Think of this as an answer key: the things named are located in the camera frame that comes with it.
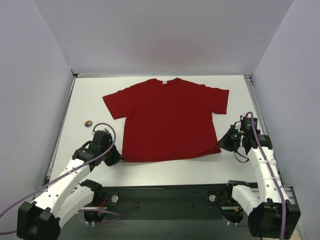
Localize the round colourful brooch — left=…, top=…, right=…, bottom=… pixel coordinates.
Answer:
left=84, top=120, right=93, bottom=128

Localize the red t-shirt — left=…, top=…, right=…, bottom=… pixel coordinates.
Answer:
left=103, top=78, right=230, bottom=163

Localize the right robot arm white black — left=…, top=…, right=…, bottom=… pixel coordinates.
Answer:
left=217, top=117, right=301, bottom=240

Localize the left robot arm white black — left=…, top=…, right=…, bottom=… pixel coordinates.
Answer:
left=16, top=130, right=122, bottom=240

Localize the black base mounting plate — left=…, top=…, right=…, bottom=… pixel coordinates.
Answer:
left=88, top=183, right=245, bottom=222

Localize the beige foam block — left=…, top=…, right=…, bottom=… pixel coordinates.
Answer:
left=289, top=230, right=302, bottom=240

